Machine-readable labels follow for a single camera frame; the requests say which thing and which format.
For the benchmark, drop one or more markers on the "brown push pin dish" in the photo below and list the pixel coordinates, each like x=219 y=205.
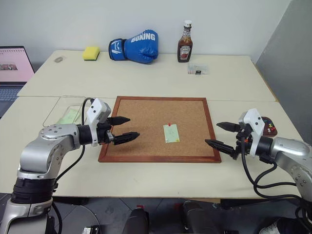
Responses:
x=274 y=132

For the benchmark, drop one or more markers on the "ketchup bottle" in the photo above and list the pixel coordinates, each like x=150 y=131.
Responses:
x=184 y=47

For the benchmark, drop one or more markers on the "small clear plastic box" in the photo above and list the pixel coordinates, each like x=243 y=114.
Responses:
x=203 y=68

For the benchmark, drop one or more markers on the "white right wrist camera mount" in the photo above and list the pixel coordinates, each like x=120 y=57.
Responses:
x=256 y=126

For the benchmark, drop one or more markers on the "yellow green sponge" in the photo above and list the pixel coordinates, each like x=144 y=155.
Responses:
x=90 y=52

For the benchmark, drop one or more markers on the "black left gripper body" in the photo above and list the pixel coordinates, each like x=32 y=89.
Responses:
x=103 y=134

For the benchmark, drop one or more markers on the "open laptop pink screen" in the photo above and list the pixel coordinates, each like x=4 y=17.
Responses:
x=12 y=63

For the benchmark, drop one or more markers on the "small grey oval object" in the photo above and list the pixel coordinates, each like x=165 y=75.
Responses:
x=58 y=59

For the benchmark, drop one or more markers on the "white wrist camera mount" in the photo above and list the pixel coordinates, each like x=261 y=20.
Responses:
x=96 y=109
x=256 y=126

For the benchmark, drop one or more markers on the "wood framed cork board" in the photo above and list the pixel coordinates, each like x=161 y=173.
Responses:
x=146 y=114

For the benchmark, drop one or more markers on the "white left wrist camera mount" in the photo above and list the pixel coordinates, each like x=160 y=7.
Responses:
x=96 y=109

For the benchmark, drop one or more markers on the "clear plastic tray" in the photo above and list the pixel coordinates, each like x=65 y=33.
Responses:
x=52 y=109

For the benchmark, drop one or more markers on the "grey partition panel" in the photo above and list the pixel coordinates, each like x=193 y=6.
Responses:
x=287 y=56

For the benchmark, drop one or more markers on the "blue boxing glove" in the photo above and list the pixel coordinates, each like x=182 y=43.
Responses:
x=139 y=48

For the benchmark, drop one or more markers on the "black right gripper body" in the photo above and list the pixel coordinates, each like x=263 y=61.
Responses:
x=243 y=143

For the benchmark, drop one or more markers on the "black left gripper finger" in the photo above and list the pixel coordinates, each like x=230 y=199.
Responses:
x=119 y=120
x=125 y=137

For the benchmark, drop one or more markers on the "dark rounded shape red cap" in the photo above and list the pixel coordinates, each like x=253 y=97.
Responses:
x=137 y=221

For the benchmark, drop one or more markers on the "large dark rounded shape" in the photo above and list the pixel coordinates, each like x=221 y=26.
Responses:
x=198 y=217

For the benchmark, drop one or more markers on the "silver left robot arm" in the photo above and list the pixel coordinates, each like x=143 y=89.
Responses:
x=44 y=151

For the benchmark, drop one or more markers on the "green paper note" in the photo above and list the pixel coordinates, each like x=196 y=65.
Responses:
x=171 y=134

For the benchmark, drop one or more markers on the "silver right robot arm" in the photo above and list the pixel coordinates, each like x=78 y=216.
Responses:
x=290 y=153

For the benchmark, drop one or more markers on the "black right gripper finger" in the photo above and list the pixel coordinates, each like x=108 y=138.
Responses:
x=221 y=147
x=229 y=126

